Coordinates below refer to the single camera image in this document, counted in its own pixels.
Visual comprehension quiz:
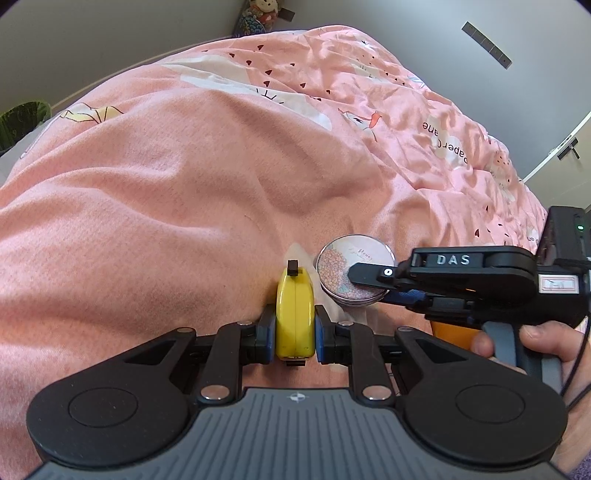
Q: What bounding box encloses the round pink compact mirror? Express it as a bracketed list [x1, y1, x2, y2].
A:
[314, 233, 399, 306]

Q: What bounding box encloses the yellow tape measure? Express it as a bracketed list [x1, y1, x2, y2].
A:
[274, 259, 315, 367]

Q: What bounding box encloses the person right hand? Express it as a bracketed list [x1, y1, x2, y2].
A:
[469, 320, 591, 474]

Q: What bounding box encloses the white door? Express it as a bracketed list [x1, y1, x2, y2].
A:
[524, 112, 591, 212]

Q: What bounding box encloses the pink printed bed duvet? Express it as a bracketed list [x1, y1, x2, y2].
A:
[1, 26, 546, 479]

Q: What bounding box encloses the plush toys pile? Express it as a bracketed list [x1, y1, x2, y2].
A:
[232, 0, 296, 37]

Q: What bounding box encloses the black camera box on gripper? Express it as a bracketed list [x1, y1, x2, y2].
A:
[536, 206, 590, 273]

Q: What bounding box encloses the black door handle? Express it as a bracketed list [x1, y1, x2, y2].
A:
[550, 136, 580, 161]

